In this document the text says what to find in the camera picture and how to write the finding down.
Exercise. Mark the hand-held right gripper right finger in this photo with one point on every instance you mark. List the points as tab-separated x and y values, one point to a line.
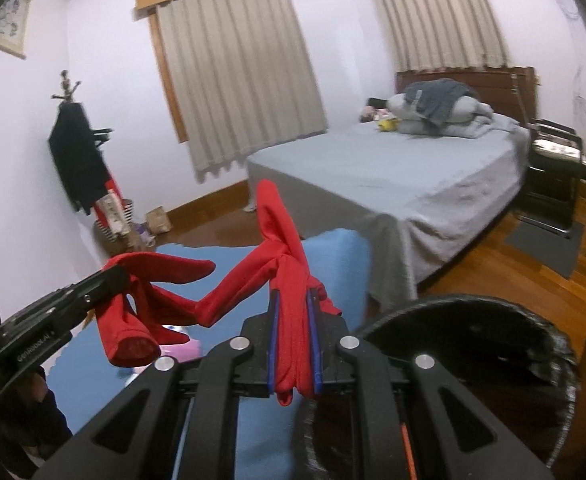
315	345

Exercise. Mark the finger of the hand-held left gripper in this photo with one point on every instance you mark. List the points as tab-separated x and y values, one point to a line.
100	287

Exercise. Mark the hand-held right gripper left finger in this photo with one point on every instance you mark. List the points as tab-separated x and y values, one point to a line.
273	345

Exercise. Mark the red cloth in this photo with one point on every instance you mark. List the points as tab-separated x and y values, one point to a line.
293	305

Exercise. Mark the black lined waste bin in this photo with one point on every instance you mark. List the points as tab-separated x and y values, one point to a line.
473	340

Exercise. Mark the person's left forearm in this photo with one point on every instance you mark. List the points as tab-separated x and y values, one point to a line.
18	425

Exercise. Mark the striped basket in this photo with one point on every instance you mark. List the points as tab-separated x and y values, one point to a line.
123	210

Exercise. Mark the blue table cover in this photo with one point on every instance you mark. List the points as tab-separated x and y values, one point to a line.
335	260

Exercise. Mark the brown paper bag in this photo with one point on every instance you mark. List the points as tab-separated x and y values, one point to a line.
158	220

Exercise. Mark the red hanging item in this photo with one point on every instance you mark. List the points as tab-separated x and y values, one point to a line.
114	190

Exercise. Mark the white bed leg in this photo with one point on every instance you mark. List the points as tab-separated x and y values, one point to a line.
249	205

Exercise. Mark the bed with grey sheet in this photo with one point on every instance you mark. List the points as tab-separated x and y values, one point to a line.
373	180

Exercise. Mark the coat rack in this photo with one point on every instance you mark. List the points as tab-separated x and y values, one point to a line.
65	87

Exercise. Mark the yellow plush toy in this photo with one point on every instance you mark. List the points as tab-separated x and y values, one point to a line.
388	125

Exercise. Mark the pink plush toy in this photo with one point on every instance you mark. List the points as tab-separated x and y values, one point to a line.
370	114

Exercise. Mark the small black item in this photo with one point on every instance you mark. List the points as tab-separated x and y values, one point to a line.
378	102

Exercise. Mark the wide beige curtain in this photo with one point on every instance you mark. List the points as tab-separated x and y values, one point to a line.
243	80

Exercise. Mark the grey floor mat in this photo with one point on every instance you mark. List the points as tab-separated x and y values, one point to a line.
548	247

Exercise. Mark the grey pillows and blanket pile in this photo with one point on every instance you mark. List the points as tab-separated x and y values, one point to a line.
473	120

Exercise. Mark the dark grey garment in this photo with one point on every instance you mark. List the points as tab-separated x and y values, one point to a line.
438	97

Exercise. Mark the black metal chair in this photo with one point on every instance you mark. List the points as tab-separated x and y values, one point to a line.
553	160

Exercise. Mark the wooden headboard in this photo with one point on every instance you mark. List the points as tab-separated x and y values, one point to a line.
498	85

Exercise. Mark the narrow beige curtain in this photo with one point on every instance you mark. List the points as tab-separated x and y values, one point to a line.
438	15

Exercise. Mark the wooden window frame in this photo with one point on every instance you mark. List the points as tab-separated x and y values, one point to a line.
168	85

